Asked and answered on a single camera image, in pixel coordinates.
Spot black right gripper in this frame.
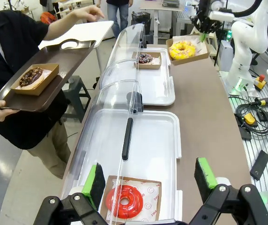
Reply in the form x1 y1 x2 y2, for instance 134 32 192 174
189 0 221 43

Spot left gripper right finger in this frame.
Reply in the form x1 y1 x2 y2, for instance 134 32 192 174
189 157 268 225

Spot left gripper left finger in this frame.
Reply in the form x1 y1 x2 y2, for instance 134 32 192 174
39 163 107 225

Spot cardboard box of yellow donut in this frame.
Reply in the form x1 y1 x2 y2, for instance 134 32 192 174
165 34 210 67

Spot yellow glazed donut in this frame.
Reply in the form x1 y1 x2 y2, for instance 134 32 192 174
168 40 197 60

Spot cardboard box of nut donut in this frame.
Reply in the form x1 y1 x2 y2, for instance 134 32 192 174
10 63 60 97

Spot chocolate donut with nut bits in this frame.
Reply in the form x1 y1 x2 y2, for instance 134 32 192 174
19 67 45 90

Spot dark brown serving tray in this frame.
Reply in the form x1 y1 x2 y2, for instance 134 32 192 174
0 39 97 113

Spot person's left forearm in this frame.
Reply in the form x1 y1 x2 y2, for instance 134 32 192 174
44 10 84 41

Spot red glazed donut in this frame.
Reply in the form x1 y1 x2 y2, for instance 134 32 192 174
105 185 144 220

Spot cardboard box of red donut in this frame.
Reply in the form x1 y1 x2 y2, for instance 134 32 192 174
105 175 163 222

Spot chocolate donut with coloured sprinkles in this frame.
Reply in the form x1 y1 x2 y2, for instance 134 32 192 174
136 53 154 65

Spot cardboard box of sprinkle donut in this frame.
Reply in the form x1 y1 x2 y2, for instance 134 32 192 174
132 52 162 70

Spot standing person in jeans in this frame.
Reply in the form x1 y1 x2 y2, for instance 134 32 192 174
105 0 134 36

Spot person in black shirt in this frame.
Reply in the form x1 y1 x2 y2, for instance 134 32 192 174
0 10 72 179

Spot person's left hand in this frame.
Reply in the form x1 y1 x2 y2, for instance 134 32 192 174
73 5 105 23

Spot grey standing desk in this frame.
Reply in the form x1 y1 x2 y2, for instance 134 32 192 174
139 0 186 45

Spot flat black block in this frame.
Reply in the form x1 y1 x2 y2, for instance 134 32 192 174
250 150 268 181

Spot clear display case lid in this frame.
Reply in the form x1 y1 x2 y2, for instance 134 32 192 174
61 78 146 225
98 22 147 91

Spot white display case tray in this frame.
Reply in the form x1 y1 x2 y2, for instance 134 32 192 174
100 47 176 106
60 108 183 225

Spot yellow emergency stop button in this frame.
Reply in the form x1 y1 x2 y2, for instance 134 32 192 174
253 74 266 90

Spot black square plate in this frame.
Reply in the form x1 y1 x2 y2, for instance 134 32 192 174
257 110 268 122

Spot grey metal stool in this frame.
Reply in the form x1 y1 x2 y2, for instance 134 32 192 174
63 75 92 123

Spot orange bag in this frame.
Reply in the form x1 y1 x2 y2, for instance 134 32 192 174
40 11 57 24

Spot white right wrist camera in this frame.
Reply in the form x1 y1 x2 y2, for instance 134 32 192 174
209 11 235 22

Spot black lid handle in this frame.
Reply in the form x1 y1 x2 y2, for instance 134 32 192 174
121 117 134 161

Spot coiled black cable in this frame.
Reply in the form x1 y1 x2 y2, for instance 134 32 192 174
234 103 268 136

